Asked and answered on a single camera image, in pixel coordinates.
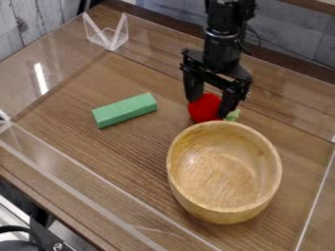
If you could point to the red plush fruit green leaf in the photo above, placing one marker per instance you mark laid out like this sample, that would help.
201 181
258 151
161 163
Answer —
203 110

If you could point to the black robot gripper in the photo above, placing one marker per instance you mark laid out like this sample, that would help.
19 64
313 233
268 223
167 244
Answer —
233 79

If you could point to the green rectangular block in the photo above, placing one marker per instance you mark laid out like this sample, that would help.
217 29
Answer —
125 110

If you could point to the wooden bowl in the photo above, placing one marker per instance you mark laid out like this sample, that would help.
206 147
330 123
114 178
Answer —
225 172

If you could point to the black metal bracket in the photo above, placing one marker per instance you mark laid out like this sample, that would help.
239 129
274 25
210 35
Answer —
45 237

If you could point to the clear acrylic tray enclosure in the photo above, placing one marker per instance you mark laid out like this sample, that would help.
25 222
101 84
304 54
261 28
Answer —
101 177

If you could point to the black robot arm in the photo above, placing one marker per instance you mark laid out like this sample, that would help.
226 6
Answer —
225 30

